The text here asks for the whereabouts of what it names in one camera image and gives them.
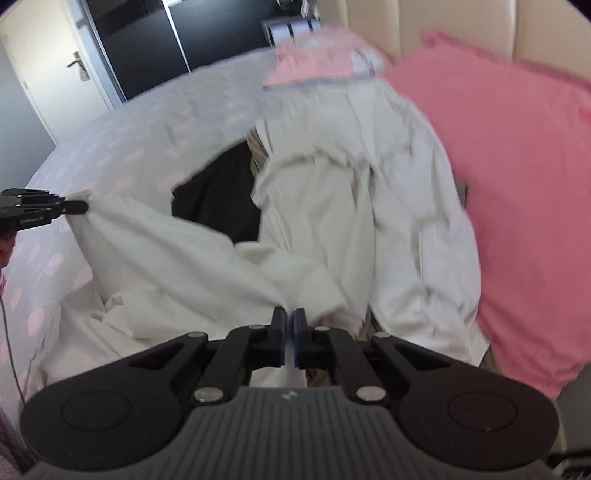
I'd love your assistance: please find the white door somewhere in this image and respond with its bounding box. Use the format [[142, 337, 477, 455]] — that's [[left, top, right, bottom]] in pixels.
[[0, 16, 115, 145]]

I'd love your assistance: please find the grey pink-dotted bed sheet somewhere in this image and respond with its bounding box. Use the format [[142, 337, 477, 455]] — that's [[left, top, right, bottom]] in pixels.
[[0, 46, 287, 407]]

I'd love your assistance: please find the black sliding wardrobe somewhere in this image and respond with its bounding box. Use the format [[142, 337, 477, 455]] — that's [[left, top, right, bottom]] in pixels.
[[78, 0, 288, 103]]

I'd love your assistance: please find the beige padded headboard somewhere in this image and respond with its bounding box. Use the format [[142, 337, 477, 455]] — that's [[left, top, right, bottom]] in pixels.
[[314, 0, 591, 80]]

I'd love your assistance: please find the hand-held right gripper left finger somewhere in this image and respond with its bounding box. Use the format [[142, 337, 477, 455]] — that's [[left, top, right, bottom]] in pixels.
[[131, 307, 289, 408]]

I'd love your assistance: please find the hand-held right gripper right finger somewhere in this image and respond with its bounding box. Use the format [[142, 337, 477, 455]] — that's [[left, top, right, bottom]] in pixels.
[[291, 307, 452, 409]]

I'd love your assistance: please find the white nightstand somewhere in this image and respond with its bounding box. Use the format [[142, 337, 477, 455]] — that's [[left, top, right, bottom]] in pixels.
[[261, 17, 324, 47]]

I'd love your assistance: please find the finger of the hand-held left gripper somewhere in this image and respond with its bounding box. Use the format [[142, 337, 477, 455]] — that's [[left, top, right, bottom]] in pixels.
[[27, 191, 90, 216]]

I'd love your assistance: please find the pink floral pillow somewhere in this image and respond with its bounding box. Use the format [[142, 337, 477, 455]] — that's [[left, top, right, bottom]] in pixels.
[[262, 27, 389, 92]]

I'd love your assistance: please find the taupe garment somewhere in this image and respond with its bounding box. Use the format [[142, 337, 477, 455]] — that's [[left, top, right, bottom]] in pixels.
[[247, 127, 278, 178]]

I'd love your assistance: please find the thin black cable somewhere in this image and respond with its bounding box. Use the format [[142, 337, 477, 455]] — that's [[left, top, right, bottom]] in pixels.
[[0, 270, 28, 404]]

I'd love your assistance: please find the white shirt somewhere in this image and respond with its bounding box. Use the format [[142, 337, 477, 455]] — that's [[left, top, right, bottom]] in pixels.
[[252, 78, 491, 370]]

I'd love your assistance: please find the white garment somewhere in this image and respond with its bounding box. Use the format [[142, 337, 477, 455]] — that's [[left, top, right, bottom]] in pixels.
[[39, 191, 352, 393]]

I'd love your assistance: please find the metal door handle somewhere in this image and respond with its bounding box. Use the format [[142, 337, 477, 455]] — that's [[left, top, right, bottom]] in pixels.
[[67, 52, 92, 82]]

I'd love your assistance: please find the black garment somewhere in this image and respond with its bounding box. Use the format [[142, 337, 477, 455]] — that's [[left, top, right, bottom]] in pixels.
[[171, 138, 265, 246]]

